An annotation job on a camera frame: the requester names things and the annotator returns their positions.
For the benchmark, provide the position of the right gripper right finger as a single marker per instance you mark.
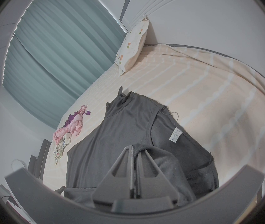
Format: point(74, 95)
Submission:
point(155, 185)

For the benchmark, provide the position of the bed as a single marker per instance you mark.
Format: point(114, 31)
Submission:
point(216, 90)

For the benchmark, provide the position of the white printed pillow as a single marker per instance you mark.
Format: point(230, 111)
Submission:
point(132, 48)

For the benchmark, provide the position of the blue-green curtain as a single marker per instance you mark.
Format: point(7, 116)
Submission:
point(64, 50)

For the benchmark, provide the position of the purple garment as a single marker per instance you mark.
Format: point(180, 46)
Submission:
point(70, 119)

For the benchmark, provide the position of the white printed garment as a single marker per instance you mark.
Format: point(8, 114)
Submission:
point(60, 149)

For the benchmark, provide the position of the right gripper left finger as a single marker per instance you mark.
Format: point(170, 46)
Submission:
point(118, 181)

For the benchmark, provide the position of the pink garment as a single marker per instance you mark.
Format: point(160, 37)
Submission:
point(75, 126)

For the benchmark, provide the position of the black T-shirt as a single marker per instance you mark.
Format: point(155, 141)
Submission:
point(123, 125)

